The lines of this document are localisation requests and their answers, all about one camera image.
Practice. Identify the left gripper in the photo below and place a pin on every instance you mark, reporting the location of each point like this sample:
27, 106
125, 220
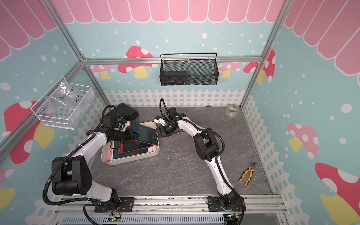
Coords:
129, 135

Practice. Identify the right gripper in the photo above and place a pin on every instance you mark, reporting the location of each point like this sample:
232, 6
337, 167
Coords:
161, 128

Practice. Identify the red writing tablet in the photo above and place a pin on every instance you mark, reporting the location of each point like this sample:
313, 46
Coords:
133, 146
143, 134

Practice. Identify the cream plastic storage box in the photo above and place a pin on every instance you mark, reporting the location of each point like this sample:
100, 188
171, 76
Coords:
106, 155

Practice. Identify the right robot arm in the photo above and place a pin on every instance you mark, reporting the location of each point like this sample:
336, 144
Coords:
209, 146

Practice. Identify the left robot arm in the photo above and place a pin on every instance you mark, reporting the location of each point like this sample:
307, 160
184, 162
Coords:
71, 179

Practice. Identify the pink writing tablet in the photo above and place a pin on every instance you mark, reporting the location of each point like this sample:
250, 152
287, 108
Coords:
117, 155

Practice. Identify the black box in basket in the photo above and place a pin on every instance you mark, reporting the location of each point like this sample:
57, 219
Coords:
173, 78

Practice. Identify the black case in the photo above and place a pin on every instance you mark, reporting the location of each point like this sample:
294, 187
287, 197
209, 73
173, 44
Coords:
125, 111

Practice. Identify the clear plastic bag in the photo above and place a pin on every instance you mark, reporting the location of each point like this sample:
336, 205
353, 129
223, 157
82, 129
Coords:
63, 101

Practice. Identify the clear tape roll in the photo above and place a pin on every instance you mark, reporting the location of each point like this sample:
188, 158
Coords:
232, 110

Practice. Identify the yellow black pliers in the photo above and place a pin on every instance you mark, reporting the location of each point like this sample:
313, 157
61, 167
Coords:
249, 171

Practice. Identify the white wire wall basket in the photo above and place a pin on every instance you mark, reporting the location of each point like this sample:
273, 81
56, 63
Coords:
70, 122

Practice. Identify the black mesh wall basket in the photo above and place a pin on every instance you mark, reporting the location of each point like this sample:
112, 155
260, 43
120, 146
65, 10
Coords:
201, 68

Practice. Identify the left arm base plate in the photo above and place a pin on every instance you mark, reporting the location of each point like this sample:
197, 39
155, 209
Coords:
122, 204

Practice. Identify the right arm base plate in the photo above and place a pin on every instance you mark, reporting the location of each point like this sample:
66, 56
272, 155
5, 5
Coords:
219, 204

